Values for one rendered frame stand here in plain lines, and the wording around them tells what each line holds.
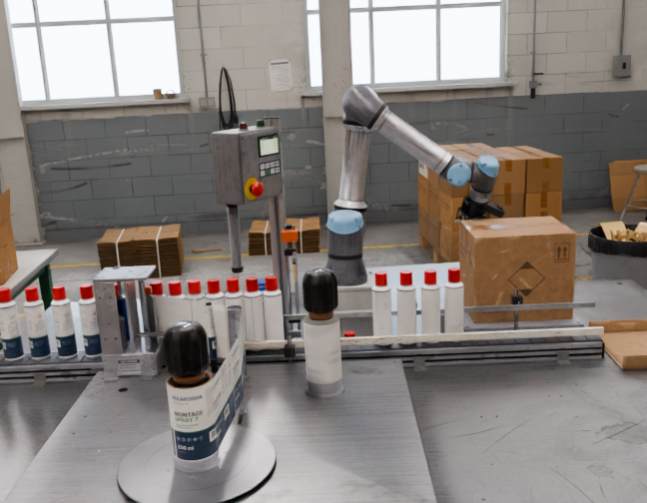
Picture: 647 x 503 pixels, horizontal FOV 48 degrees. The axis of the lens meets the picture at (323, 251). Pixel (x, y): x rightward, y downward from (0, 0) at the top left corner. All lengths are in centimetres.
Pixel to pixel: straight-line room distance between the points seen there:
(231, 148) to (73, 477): 88
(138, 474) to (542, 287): 132
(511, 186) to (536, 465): 399
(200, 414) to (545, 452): 72
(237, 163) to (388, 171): 566
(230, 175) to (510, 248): 85
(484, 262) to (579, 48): 587
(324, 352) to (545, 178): 400
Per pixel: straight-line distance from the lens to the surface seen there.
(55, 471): 160
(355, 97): 237
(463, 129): 762
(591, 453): 166
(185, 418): 142
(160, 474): 149
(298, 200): 748
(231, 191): 194
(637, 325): 233
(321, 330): 167
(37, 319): 213
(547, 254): 225
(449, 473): 155
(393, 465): 148
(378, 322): 199
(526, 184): 548
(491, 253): 221
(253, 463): 148
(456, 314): 201
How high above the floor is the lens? 164
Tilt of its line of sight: 15 degrees down
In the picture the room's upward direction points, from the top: 3 degrees counter-clockwise
